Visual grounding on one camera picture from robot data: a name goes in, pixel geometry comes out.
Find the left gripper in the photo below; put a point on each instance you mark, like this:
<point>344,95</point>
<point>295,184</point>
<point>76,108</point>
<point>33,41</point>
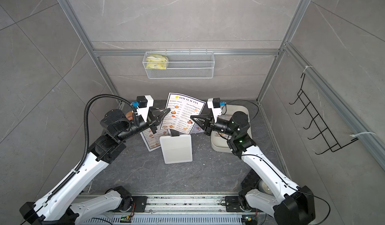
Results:
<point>157,112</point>

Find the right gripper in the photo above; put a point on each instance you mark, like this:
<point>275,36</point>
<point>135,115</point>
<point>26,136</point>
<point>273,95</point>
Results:
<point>208,129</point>

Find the special menu sheet pink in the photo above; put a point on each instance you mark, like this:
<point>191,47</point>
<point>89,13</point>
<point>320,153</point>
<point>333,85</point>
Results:
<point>197,130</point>

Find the dim sum inn menu sheet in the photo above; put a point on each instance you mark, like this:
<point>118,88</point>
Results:
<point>182,107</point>

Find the white menu holder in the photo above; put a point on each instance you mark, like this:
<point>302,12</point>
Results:
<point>176,149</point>

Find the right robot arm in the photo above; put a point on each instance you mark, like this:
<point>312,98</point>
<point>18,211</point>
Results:
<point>288,204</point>

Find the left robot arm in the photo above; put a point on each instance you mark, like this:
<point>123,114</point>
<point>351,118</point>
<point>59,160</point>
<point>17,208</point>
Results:
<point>57,207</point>

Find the rear menu holder with menu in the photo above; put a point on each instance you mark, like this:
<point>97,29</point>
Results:
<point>151,140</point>

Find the cream plastic tray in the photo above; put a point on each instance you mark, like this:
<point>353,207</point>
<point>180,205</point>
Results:
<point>220,144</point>

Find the orange plush toy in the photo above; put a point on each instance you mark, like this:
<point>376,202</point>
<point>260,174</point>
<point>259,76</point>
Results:
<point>129,116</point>

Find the yellow snack packet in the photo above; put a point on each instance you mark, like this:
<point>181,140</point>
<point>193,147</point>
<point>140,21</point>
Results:
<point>157,62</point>

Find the small analog clock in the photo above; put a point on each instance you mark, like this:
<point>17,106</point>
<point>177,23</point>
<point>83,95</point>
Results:
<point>263,187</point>

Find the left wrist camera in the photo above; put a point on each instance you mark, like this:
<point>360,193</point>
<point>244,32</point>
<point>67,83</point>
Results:
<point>142,105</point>

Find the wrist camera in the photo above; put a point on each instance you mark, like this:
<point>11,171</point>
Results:
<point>142,105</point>
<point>216,105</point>

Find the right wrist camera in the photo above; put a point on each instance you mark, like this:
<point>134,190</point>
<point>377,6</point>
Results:
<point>216,105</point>

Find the white wire mesh basket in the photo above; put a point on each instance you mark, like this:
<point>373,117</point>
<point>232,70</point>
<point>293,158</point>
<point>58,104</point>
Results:
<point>183,65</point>

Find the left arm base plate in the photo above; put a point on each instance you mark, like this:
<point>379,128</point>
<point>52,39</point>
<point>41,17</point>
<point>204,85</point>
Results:
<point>135,203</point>

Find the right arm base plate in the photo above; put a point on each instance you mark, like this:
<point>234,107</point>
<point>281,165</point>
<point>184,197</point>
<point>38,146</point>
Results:
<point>233,205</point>

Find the black wire hook rack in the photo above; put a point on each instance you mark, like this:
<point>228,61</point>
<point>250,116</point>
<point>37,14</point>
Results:
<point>317,121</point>

